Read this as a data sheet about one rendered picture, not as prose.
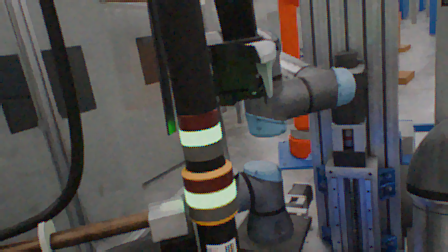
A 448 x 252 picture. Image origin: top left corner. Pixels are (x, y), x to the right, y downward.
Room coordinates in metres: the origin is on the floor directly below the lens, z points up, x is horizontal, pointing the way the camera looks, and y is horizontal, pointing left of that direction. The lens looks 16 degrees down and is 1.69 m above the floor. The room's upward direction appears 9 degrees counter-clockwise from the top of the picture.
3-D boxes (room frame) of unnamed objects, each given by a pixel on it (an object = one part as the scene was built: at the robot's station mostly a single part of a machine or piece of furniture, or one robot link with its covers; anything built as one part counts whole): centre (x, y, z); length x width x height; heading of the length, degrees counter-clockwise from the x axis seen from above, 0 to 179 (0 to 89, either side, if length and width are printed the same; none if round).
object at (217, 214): (0.28, 0.01, 1.54); 0.04 x 0.04 x 0.01
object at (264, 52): (0.38, -0.06, 1.64); 0.09 x 0.03 x 0.06; 5
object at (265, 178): (1.01, -0.11, 1.20); 0.13 x 0.12 x 0.14; 107
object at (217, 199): (0.28, 0.01, 1.56); 0.04 x 0.04 x 0.01
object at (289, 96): (0.64, -0.11, 1.54); 0.11 x 0.08 x 0.11; 107
